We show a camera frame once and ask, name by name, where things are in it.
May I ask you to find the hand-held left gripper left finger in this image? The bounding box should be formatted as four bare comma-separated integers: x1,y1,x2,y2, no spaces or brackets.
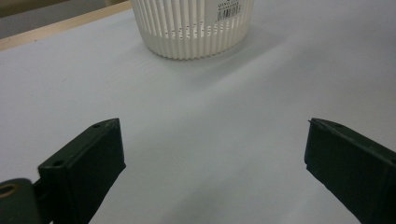
36,118,127,224

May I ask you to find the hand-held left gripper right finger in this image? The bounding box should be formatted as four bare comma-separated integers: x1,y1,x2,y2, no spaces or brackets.
304,117,396,224

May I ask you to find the white plastic basket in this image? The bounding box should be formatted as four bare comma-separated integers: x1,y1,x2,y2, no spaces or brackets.
130,0,255,61

